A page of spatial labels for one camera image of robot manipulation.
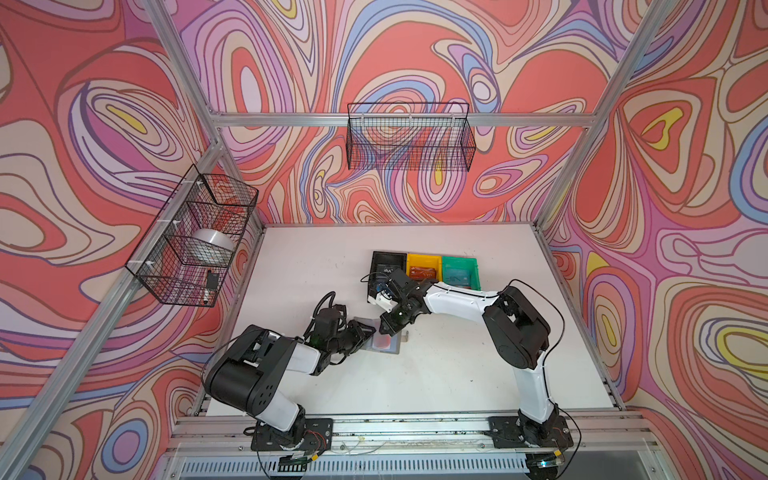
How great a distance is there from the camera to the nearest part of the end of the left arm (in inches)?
28.8

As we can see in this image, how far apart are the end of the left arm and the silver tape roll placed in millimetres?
275

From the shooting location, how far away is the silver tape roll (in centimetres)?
71
